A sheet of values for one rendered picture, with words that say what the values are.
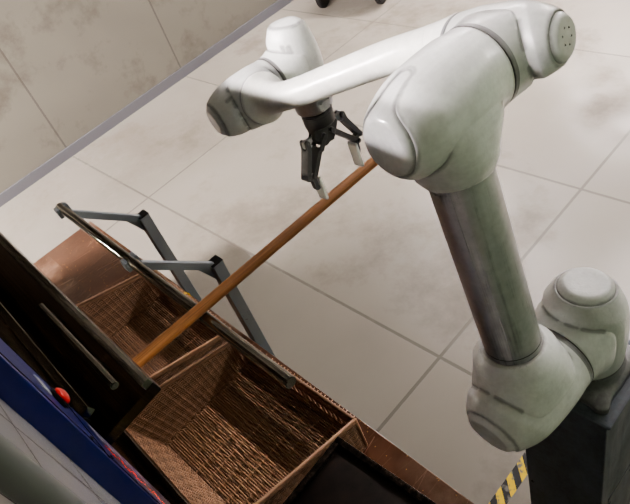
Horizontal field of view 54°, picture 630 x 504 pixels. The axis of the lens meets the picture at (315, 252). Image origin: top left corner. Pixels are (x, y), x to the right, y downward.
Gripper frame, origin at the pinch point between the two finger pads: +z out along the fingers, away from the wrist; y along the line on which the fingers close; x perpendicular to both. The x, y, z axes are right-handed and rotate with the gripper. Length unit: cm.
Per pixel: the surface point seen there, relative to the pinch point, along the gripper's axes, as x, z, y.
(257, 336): 51, 72, -23
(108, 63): 378, 69, 99
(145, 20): 377, 57, 144
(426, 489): -32, 74, -32
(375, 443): -12, 73, -30
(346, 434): -12, 59, -37
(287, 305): 105, 126, 17
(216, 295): 10.6, 9.6, -39.9
